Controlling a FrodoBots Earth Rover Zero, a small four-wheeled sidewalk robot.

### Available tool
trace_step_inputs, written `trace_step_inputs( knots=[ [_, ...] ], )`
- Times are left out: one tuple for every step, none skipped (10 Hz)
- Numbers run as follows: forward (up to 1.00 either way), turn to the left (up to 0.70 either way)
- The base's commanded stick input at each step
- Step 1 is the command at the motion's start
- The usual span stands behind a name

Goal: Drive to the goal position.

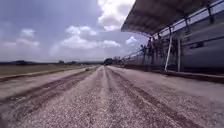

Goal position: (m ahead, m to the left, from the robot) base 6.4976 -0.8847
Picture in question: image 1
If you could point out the distant line of trees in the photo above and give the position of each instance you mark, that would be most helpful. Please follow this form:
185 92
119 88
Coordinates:
40 62

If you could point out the grandstand building with roof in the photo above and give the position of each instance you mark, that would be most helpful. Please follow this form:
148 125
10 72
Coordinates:
186 40

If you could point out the dry grass field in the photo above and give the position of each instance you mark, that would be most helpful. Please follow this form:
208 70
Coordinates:
30 68

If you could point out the grey gravelly asphalt road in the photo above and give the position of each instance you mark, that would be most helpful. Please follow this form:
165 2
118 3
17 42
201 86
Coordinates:
110 100

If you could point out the clump of dark trees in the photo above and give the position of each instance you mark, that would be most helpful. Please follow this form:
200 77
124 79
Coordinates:
108 61

